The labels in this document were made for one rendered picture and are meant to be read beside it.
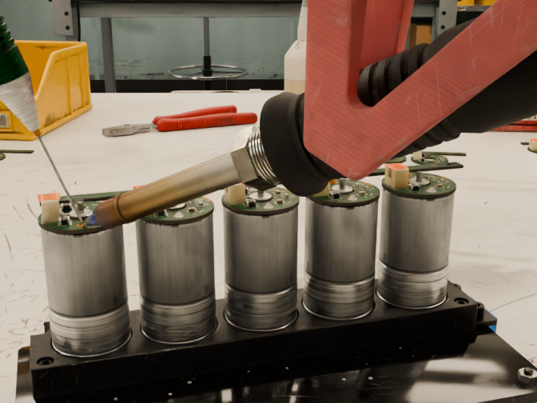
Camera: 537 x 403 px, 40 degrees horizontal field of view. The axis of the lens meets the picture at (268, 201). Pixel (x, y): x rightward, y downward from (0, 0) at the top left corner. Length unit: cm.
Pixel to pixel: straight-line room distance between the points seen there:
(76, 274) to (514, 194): 30
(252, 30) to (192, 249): 448
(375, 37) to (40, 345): 14
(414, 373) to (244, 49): 450
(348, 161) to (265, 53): 457
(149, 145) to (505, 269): 29
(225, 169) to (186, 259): 5
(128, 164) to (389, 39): 35
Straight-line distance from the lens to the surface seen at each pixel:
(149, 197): 20
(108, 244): 22
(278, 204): 23
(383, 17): 17
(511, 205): 44
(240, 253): 23
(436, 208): 25
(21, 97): 21
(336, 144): 15
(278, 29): 470
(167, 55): 475
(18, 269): 35
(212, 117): 60
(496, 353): 26
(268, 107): 17
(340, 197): 24
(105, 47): 330
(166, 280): 23
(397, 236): 25
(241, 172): 17
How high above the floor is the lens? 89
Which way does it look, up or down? 19 degrees down
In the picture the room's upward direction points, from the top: straight up
